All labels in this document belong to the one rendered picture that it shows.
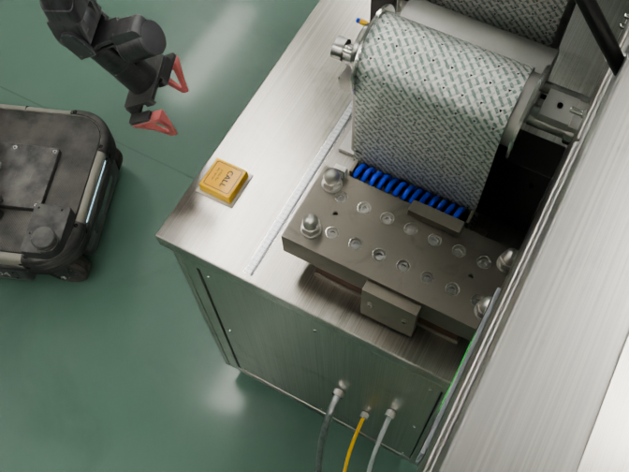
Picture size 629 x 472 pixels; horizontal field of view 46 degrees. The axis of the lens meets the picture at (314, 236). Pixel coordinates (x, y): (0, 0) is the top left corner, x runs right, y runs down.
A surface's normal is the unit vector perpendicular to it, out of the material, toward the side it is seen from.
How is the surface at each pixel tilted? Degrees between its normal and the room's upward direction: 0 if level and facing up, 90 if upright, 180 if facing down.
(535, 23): 92
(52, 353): 0
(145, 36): 60
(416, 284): 0
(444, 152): 90
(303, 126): 0
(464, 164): 90
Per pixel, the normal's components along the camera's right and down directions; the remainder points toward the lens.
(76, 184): -0.03, -0.44
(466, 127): -0.47, 0.79
